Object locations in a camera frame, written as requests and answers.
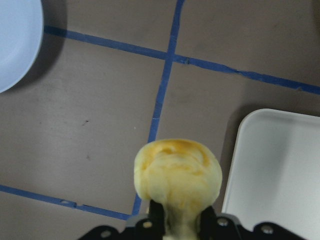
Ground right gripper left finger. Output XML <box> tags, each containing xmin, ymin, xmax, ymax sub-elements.
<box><xmin>148</xmin><ymin>200</ymin><xmax>166</xmax><ymax>237</ymax></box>

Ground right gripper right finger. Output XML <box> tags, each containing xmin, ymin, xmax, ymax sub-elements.
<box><xmin>199</xmin><ymin>206</ymin><xmax>217</xmax><ymax>237</ymax></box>

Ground blue plate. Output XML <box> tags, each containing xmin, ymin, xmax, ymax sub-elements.
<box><xmin>0</xmin><ymin>0</ymin><xmax>44</xmax><ymax>93</ymax></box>

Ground white rectangular tray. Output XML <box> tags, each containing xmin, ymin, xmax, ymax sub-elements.
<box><xmin>222</xmin><ymin>108</ymin><xmax>320</xmax><ymax>240</ymax></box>

